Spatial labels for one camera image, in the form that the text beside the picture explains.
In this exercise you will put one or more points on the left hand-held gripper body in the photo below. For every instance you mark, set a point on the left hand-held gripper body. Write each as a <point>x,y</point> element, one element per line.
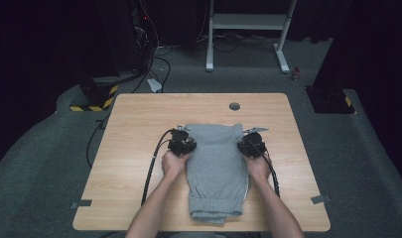
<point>178,142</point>

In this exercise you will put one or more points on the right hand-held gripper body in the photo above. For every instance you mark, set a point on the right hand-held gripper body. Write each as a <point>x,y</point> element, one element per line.
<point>254,145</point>

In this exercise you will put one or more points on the grey shorts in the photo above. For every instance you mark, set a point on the grey shorts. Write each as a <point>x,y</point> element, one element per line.
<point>218,172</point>

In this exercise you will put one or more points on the person's left hand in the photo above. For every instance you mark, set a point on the person's left hand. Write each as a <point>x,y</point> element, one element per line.
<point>173,165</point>

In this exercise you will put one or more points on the person's right hand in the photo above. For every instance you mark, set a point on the person's right hand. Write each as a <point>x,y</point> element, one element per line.
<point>258,168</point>

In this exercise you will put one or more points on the white power adapter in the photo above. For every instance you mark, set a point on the white power adapter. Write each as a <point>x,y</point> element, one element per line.
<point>154,85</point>

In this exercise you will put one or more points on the small red object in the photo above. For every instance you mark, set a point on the small red object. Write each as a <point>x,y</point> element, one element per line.
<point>295,73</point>

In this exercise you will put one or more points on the grey tape piece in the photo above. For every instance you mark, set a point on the grey tape piece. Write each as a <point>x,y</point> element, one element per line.
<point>320,199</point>
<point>81,204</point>

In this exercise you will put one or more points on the black stand base yellow mark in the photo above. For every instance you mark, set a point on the black stand base yellow mark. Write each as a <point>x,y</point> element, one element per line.
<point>331,100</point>

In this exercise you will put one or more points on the black yellow striped stand base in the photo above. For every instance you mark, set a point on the black yellow striped stand base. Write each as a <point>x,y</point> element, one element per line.
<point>96,99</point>

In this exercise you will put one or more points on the black equipment rack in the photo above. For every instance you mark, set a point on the black equipment rack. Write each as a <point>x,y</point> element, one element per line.
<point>129,36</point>

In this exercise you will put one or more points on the white metal stand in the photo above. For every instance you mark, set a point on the white metal stand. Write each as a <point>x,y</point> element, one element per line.
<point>248,21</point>

